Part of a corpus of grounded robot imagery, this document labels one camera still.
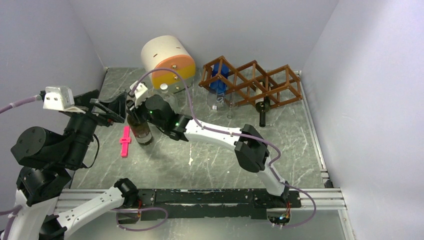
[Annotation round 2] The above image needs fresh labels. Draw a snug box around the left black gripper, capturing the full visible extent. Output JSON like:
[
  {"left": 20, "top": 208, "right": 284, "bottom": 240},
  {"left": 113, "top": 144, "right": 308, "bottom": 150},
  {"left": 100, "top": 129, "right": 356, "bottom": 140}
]
[{"left": 64, "top": 88, "right": 129, "bottom": 166}]

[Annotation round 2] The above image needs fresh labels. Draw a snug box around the dark wine bottle red label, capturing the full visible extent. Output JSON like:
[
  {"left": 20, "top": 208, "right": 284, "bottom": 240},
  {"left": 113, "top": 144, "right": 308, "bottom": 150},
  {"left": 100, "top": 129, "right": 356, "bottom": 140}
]
[{"left": 126, "top": 114, "right": 154, "bottom": 146}]

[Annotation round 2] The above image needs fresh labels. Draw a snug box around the clear bottle white cap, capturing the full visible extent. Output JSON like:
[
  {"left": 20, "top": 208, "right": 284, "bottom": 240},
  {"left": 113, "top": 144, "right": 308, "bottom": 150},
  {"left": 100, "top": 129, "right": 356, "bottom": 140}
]
[{"left": 160, "top": 83, "right": 178, "bottom": 109}]

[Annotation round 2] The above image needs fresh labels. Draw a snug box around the blue square bottle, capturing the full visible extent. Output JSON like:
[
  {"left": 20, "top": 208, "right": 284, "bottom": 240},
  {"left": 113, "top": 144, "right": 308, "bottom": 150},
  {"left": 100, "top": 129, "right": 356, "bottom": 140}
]
[{"left": 207, "top": 63, "right": 230, "bottom": 112}]

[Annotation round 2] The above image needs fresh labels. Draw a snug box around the clear glass bottle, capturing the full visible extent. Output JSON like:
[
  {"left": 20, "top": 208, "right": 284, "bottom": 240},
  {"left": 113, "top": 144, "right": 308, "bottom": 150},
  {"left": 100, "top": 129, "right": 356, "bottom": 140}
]
[{"left": 226, "top": 92, "right": 235, "bottom": 119}]

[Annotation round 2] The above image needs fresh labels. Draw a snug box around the brown wooden wine rack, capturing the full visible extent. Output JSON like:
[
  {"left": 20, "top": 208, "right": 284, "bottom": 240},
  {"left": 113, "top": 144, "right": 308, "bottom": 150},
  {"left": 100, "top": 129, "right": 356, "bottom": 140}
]
[{"left": 198, "top": 55, "right": 304, "bottom": 109}]

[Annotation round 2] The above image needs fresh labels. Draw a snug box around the green wine bottle white label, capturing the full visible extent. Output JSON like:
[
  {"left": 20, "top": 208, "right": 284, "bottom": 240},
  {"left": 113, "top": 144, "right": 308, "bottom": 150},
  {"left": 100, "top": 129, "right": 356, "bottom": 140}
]
[{"left": 255, "top": 96, "right": 271, "bottom": 128}]

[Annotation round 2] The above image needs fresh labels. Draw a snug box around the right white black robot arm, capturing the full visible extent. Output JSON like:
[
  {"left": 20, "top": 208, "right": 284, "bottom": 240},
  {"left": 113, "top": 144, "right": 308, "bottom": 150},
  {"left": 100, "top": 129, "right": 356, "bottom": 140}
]
[{"left": 125, "top": 94, "right": 290, "bottom": 207}]

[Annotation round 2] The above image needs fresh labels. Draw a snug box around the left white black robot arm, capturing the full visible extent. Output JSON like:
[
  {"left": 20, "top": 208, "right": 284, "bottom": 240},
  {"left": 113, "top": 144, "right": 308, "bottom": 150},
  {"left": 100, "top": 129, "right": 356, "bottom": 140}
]
[{"left": 0, "top": 86, "right": 142, "bottom": 240}]

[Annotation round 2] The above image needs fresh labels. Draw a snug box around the pink plastic tool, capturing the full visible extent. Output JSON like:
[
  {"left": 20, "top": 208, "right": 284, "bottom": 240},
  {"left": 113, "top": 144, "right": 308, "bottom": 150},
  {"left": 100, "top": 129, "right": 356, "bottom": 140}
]
[{"left": 119, "top": 126, "right": 132, "bottom": 158}]

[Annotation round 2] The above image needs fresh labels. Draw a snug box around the cream orange cylindrical container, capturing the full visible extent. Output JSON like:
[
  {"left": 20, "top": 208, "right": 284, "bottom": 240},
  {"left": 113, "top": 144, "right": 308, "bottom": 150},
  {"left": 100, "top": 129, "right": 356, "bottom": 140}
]
[{"left": 140, "top": 35, "right": 196, "bottom": 93}]

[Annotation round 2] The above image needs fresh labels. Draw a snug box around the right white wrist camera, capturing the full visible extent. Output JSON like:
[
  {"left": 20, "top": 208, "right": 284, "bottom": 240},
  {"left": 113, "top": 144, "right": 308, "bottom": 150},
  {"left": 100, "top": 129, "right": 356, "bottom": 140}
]
[{"left": 128, "top": 82, "right": 149, "bottom": 108}]

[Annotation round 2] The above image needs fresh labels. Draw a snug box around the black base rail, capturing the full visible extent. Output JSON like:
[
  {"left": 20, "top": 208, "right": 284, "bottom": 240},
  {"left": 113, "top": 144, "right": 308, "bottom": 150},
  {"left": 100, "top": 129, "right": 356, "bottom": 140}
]
[{"left": 117, "top": 188, "right": 302, "bottom": 224}]

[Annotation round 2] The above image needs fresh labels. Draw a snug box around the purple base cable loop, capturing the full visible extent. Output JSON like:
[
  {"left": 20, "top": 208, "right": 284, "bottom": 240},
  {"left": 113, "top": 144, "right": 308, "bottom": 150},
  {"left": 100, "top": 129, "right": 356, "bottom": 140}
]
[{"left": 112, "top": 207, "right": 169, "bottom": 232}]

